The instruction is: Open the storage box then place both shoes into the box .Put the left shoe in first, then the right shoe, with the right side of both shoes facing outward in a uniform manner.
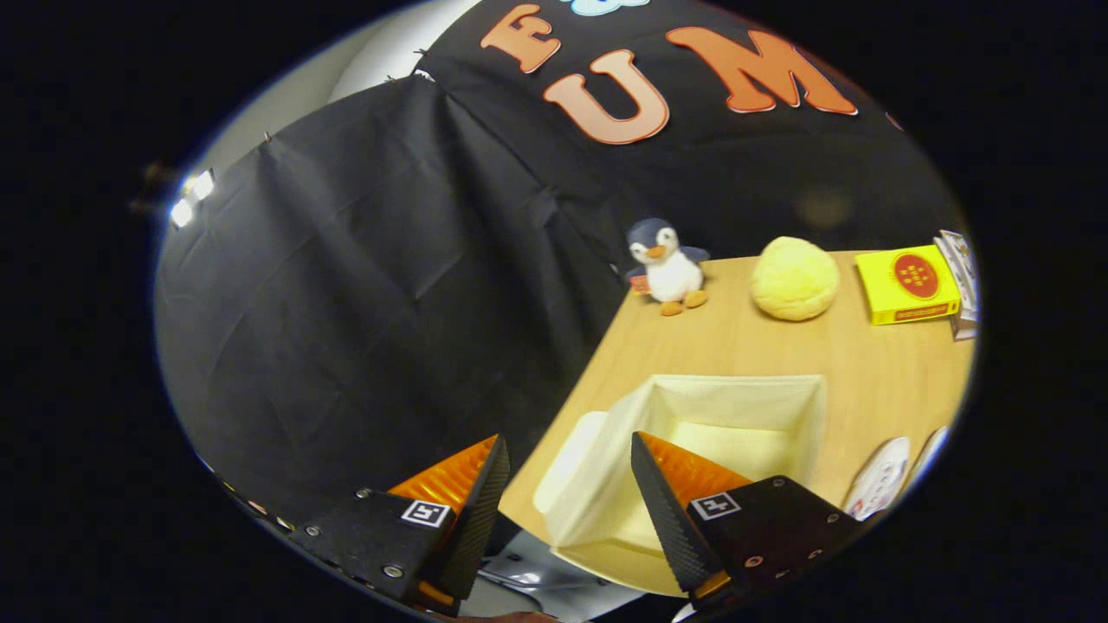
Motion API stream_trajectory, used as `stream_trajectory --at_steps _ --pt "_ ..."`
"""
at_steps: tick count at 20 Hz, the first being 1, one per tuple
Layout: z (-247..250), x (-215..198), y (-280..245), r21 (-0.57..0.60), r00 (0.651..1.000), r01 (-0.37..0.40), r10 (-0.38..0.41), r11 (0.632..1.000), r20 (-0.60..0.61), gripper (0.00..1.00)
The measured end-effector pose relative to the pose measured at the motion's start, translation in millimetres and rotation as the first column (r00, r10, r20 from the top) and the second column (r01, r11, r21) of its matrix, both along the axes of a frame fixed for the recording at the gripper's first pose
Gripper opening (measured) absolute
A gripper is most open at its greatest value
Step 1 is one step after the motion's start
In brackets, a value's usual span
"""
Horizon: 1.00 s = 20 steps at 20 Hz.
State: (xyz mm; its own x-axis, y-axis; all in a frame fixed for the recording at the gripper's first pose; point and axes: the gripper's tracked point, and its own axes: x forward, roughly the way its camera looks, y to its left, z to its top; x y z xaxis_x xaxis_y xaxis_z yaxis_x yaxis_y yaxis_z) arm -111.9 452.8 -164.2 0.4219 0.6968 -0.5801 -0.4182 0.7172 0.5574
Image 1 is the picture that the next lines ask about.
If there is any shiny grey object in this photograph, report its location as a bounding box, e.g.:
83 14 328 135
480 530 646 622

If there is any white book with illustrated cover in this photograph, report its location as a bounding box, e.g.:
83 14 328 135
935 229 980 314

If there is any white canvas shoe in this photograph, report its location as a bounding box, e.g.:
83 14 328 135
844 436 912 522
909 426 950 487

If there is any yellow bun plush toy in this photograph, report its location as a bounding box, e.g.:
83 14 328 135
750 236 841 322

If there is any beige fabric storage box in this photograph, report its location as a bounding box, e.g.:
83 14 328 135
532 374 828 598

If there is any penguin plush toy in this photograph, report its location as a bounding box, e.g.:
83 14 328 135
625 218 711 317

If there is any yellow book with red circle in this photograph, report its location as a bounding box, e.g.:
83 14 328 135
855 245 962 326

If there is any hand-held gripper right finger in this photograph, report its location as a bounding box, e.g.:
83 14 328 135
630 431 865 614

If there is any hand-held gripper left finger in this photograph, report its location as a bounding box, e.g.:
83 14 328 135
288 434 512 618

